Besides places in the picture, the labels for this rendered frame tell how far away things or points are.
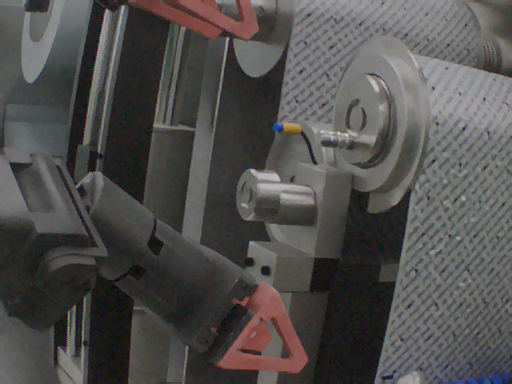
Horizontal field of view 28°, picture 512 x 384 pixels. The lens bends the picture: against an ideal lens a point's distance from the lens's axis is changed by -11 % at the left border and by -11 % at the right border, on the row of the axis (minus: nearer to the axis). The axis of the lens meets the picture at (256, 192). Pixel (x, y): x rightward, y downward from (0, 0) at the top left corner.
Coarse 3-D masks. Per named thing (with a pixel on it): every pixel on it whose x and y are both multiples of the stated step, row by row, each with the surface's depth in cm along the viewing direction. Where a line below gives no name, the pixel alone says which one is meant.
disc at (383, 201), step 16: (368, 48) 91; (384, 48) 88; (400, 48) 86; (400, 64) 86; (416, 64) 84; (416, 80) 84; (416, 96) 84; (416, 112) 84; (416, 128) 84; (416, 144) 83; (416, 160) 83; (400, 176) 85; (416, 176) 84; (352, 192) 92; (368, 192) 90; (384, 192) 87; (400, 192) 85; (368, 208) 89; (384, 208) 87
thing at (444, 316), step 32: (416, 224) 85; (448, 224) 86; (480, 224) 88; (416, 256) 85; (448, 256) 87; (480, 256) 89; (416, 288) 86; (448, 288) 88; (480, 288) 89; (416, 320) 87; (448, 320) 88; (480, 320) 90; (384, 352) 86; (416, 352) 87; (448, 352) 89; (480, 352) 91
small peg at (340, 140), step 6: (318, 132) 88; (324, 132) 87; (330, 132) 88; (336, 132) 88; (342, 132) 88; (318, 138) 88; (324, 138) 87; (330, 138) 87; (336, 138) 88; (342, 138) 88; (348, 138) 88; (318, 144) 88; (324, 144) 87; (330, 144) 88; (336, 144) 88; (342, 144) 88; (348, 144) 88
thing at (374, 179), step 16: (352, 64) 91; (368, 64) 89; (384, 64) 86; (384, 80) 86; (400, 80) 84; (336, 96) 93; (400, 96) 84; (400, 112) 84; (400, 128) 84; (400, 144) 84; (336, 160) 93; (384, 160) 86; (400, 160) 84; (368, 176) 88; (384, 176) 86
